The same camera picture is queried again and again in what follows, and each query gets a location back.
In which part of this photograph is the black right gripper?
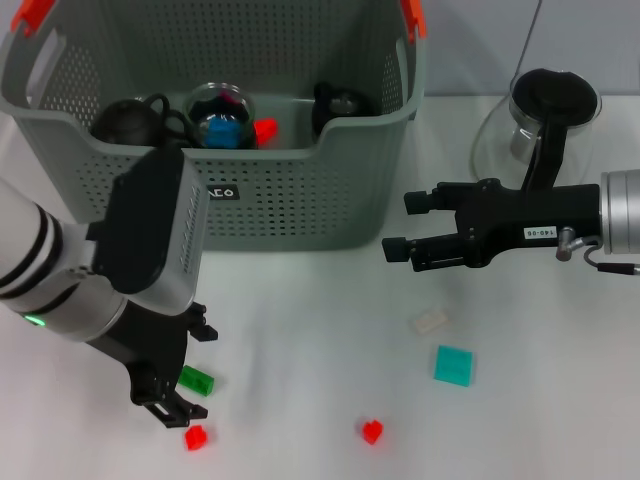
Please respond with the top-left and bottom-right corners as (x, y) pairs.
(382, 178), (604, 272)

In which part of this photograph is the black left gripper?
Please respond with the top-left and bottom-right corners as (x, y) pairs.
(84, 299), (220, 431)

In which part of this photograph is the small green building block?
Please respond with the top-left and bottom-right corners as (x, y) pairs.
(178, 364), (216, 396)

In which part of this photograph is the bright red-orange building block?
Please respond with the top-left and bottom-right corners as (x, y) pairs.
(253, 118), (279, 147)

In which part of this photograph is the blue square building block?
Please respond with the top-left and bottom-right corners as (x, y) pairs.
(204, 117), (239, 149)

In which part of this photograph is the small red building block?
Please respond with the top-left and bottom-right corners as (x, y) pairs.
(183, 424), (209, 451)
(360, 419), (385, 445)

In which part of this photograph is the white building block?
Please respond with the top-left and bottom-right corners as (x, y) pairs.
(413, 309), (449, 335)

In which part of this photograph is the grey-green perforated storage basket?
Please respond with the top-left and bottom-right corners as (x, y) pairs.
(0, 0), (430, 251)

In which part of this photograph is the teal square building block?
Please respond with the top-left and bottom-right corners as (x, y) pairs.
(432, 344), (475, 389)

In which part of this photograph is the black clay teapot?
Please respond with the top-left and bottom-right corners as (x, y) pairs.
(92, 94), (169, 147)

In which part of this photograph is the right arm gripper cable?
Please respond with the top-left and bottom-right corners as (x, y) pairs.
(556, 227), (640, 276)

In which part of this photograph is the glass pitcher with black handle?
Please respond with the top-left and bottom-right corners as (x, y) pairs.
(469, 68), (604, 194)

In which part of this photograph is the orange basket handle clip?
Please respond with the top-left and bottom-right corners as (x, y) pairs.
(10, 0), (55, 37)
(399, 0), (428, 41)

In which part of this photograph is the thin grey wall cable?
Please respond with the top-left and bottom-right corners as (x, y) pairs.
(508, 0), (545, 86)

